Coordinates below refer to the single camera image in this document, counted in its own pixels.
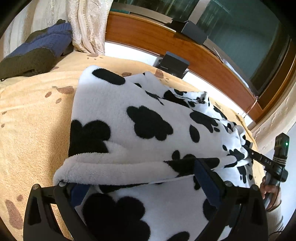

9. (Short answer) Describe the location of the dark grey box on sill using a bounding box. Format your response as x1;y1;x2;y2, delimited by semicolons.
168;20;208;45

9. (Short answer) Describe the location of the black box on bed edge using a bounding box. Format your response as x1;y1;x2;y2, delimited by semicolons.
153;51;190;79

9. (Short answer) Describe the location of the beige curtain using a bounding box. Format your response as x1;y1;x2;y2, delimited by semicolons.
251;84;295;154
0;0;114;61

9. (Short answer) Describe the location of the black white cow-print fleece garment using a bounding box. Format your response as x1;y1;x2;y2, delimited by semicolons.
53;65;254;240

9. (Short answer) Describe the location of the beige left curtain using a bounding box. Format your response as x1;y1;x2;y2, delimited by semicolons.
0;0;114;61

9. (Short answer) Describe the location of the white ribbed sleeve forearm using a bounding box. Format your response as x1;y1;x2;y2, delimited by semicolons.
266;203;284;241

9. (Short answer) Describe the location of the wooden framed window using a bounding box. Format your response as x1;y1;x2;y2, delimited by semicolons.
106;1;295;122

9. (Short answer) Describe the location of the folded navy black knit sweater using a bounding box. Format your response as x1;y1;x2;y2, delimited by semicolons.
1;19;74;81

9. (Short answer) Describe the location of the tan spotted bed blanket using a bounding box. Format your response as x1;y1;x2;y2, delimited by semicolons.
0;50;265;241

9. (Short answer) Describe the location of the beige right curtain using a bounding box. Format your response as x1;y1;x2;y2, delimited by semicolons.
251;84;295;154

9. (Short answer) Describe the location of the person's right hand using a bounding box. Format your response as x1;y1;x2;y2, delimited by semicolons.
259;176;281;211

